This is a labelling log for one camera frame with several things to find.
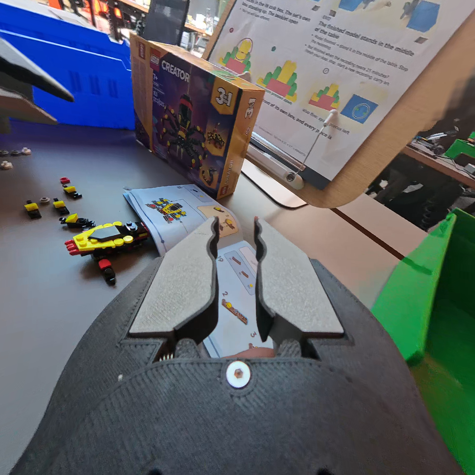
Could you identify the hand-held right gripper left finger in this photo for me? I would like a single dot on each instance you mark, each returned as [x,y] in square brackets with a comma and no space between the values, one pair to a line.
[174,293]

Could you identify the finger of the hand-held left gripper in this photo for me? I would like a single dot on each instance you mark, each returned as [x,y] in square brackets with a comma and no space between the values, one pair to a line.
[22,66]
[22,105]

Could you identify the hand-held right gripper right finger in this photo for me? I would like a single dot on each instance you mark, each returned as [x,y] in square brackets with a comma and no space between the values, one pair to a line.
[297,293]

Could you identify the lego instruction booklet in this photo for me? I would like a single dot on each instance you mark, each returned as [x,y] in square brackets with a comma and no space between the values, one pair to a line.
[163,215]

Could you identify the yellow black lego leg assembly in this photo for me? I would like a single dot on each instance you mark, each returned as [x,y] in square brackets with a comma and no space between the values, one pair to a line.
[76,220]

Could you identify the yellow black lego spider body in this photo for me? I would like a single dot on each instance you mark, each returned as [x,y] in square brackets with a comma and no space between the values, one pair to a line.
[100,239]

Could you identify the small yellow black lego assembly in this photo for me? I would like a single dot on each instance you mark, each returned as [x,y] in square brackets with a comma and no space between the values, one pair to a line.
[61,206]
[32,209]
[72,191]

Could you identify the purple yellow lego set box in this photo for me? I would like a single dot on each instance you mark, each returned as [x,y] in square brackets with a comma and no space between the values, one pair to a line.
[185,118]

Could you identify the blue plastic bin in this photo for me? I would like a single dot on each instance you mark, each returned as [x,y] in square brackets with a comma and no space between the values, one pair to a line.
[85,85]

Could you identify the metal storage shelving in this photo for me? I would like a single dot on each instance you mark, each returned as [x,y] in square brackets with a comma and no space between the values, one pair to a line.
[96,11]

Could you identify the green plastic bin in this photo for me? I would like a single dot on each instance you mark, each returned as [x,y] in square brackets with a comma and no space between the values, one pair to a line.
[438,297]

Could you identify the black mesh office chair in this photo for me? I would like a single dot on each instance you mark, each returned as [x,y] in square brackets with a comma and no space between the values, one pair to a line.
[167,18]

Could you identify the wooden side table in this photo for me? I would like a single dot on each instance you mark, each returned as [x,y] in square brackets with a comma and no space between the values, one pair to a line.
[438,165]

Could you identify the wooden document stand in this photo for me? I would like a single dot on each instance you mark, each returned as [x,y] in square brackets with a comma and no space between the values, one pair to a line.
[408,122]

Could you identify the small green bin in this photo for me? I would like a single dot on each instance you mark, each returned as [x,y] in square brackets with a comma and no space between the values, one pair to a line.
[460,148]

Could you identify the printed instruction sheet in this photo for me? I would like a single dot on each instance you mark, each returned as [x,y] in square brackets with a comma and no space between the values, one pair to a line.
[334,74]

